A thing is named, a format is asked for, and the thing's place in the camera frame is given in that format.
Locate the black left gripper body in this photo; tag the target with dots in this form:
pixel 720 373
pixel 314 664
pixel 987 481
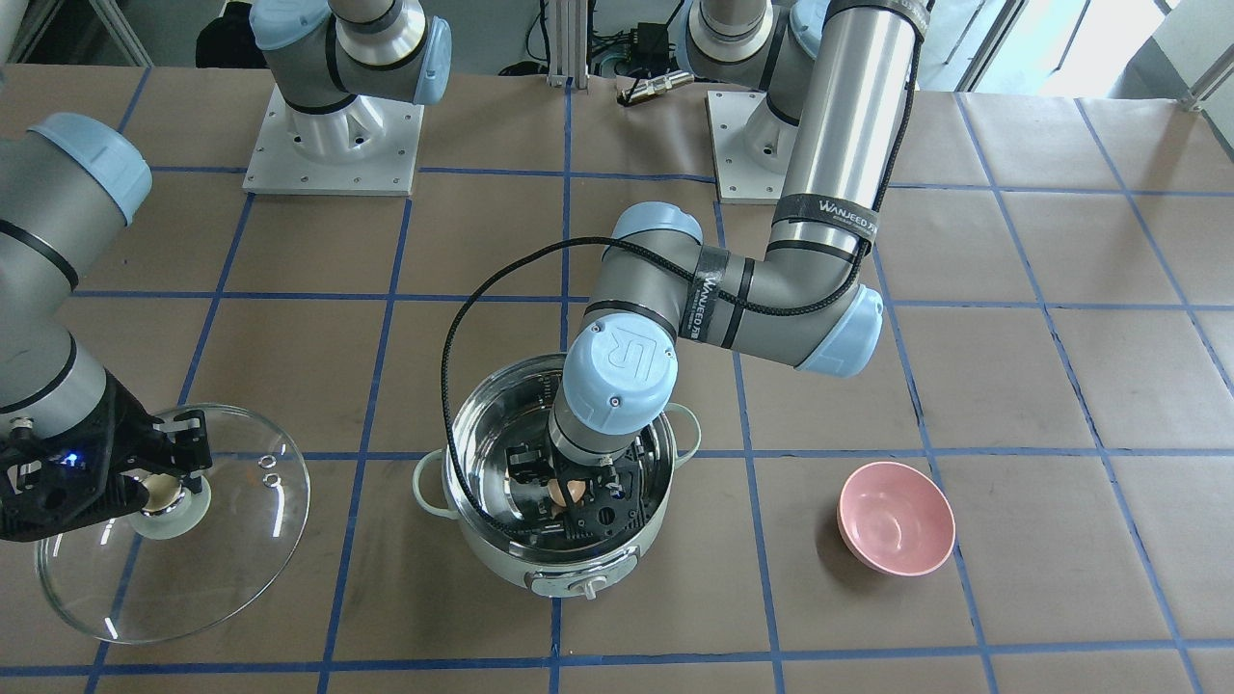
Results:
pixel 523 466

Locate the beige egg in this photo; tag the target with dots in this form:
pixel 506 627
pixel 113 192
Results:
pixel 573 490

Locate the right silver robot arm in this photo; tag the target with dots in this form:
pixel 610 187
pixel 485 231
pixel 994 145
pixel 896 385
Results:
pixel 72 183

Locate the pink bowl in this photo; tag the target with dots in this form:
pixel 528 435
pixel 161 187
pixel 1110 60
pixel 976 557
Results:
pixel 895 520

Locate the glass pot lid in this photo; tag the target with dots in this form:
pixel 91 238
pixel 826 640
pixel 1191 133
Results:
pixel 195 552

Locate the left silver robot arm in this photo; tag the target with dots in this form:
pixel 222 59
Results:
pixel 833 84

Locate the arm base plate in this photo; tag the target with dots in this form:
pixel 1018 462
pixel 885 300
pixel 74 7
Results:
pixel 368 148
pixel 751 147

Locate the pale green cooking pot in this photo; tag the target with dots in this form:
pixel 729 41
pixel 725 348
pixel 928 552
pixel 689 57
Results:
pixel 510 407

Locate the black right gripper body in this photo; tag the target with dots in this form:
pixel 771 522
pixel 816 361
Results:
pixel 118 416

